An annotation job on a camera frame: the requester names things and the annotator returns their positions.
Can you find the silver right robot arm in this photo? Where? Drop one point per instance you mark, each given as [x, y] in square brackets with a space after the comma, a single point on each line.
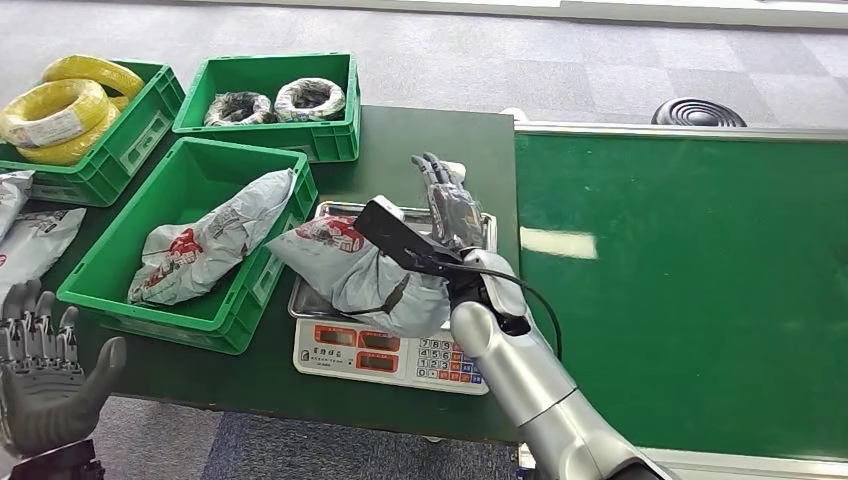
[530, 391]

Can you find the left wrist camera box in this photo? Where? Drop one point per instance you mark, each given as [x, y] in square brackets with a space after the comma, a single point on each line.
[60, 464]

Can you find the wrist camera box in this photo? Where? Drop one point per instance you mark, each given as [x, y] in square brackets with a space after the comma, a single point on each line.
[391, 232]
[60, 464]

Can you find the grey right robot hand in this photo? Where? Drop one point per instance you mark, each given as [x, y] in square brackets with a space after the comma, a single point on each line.
[456, 215]

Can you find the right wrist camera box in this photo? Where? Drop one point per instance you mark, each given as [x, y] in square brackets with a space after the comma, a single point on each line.
[391, 232]

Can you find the green crate holding yellow coils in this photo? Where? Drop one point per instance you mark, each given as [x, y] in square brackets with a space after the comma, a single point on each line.
[129, 144]

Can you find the electronic scale with steel tray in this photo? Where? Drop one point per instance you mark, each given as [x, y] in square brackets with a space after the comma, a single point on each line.
[397, 361]

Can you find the flat grey plastic package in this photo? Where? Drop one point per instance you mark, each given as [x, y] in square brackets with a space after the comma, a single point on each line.
[33, 245]

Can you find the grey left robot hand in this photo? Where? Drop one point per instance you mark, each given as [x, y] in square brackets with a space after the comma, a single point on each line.
[40, 404]

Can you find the large green plastic crate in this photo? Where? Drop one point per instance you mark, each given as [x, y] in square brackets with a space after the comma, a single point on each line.
[199, 164]

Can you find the green conveyor belt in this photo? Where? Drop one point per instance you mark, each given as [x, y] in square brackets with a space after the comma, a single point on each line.
[696, 265]

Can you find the grey package with red print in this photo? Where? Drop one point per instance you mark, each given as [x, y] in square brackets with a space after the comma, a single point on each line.
[218, 228]
[358, 278]

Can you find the small grey plastic package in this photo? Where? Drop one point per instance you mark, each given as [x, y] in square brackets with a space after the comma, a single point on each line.
[12, 195]

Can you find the green crate holding wrapped coils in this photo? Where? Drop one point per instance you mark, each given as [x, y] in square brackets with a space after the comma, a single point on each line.
[265, 69]

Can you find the black ribbed round disc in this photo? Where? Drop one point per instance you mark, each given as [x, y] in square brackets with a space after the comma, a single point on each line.
[697, 112]

